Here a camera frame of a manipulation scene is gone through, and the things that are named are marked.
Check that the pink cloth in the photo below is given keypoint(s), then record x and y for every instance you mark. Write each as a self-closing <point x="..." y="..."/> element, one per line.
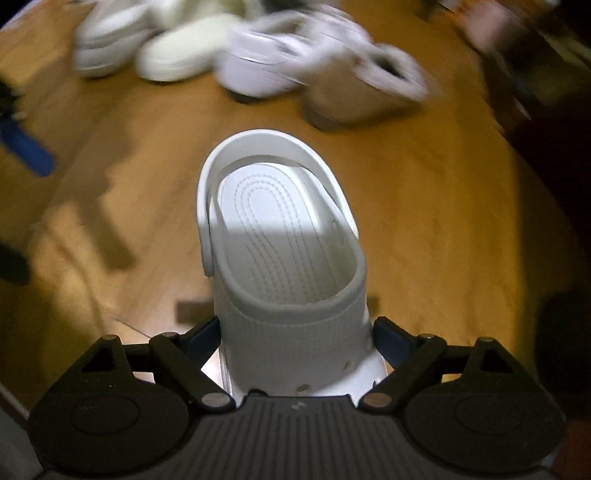
<point x="485" y="27"/>

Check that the white clog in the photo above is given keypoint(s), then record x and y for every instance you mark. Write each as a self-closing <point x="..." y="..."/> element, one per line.
<point x="108" y="44"/>
<point x="286" y="230"/>

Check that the dark wooden furniture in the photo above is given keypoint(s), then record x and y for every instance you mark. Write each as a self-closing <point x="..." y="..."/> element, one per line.
<point x="549" y="115"/>

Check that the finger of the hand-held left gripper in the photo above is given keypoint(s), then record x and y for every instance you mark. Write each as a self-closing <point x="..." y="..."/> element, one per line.
<point x="25" y="145"/>
<point x="13" y="265"/>

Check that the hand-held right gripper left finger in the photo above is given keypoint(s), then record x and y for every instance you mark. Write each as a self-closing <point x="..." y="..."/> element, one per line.
<point x="207" y="337"/>

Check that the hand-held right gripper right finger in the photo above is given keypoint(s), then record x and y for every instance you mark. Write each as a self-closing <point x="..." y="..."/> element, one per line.
<point x="391" y="342"/>

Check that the tan fur-lined slipper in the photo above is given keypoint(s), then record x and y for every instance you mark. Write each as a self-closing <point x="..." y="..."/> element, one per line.
<point x="360" y="92"/>

